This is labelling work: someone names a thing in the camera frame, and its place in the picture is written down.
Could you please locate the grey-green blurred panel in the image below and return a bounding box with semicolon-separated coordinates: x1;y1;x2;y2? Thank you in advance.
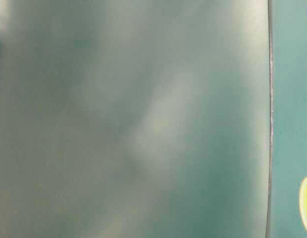
0;0;270;238

